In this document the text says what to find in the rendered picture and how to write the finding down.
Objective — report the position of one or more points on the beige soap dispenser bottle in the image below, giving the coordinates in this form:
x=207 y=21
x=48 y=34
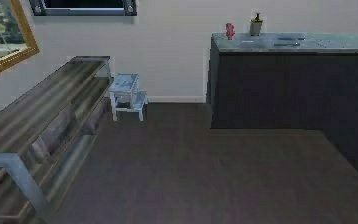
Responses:
x=255 y=26

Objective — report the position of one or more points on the white step stool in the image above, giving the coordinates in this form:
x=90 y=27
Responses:
x=125 y=87

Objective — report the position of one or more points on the grey wooden shelf unit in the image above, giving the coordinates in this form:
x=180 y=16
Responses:
x=43 y=110

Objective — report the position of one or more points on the dark counter with grey top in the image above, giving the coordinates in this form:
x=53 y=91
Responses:
x=287 y=86

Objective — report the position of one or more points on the gold framed wall picture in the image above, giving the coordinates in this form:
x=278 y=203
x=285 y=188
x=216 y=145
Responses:
x=3 y=33

